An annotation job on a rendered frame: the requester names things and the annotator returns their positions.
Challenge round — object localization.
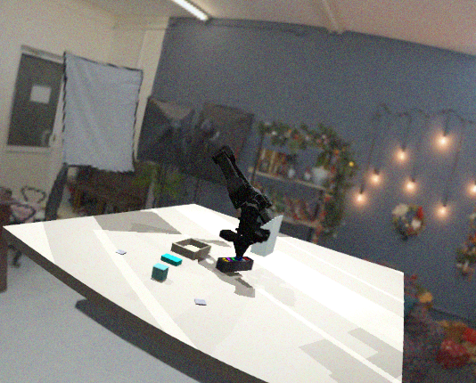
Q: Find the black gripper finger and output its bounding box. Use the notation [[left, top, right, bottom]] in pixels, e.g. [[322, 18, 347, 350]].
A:
[[240, 239, 256, 257], [234, 241, 246, 258]]

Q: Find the cyan rectangular block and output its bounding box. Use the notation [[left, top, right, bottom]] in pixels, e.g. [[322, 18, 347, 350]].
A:
[[160, 254, 183, 265]]

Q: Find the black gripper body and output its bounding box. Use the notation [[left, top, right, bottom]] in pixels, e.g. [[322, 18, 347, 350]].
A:
[[218, 216, 251, 242]]

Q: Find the teal block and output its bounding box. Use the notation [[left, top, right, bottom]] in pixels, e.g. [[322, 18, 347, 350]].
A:
[[152, 263, 169, 281]]

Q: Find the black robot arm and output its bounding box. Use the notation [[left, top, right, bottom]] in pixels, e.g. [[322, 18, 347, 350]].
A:
[[211, 144, 275, 243]]

